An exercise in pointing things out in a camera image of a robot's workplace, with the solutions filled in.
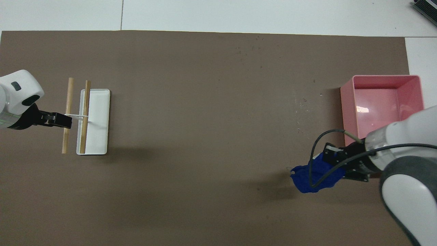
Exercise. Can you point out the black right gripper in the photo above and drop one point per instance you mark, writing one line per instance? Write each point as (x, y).
(355, 160)

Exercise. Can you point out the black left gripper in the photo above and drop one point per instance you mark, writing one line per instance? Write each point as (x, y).
(29, 119)

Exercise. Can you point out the blue cloth towel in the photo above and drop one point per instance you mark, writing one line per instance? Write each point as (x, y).
(307, 177)

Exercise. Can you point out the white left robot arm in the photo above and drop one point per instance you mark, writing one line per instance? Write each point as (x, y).
(17, 92)

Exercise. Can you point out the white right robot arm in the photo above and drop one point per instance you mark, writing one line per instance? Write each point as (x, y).
(409, 191)

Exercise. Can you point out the white band joining dowels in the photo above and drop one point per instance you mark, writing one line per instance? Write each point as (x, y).
(76, 116)

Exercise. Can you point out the light wooden dowel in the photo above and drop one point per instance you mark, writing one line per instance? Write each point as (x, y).
(70, 95)

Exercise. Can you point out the dark wooden dowel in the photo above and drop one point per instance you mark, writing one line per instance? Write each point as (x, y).
(86, 102)

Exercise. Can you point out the white rectangular tray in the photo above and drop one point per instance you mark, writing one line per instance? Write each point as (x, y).
(99, 119)

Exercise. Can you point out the pink plastic bin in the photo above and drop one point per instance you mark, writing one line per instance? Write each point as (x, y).
(375, 102)

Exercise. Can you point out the brown table mat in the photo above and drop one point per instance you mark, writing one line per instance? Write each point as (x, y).
(187, 136)

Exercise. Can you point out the grey ribbed device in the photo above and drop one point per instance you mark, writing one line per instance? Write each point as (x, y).
(426, 6)

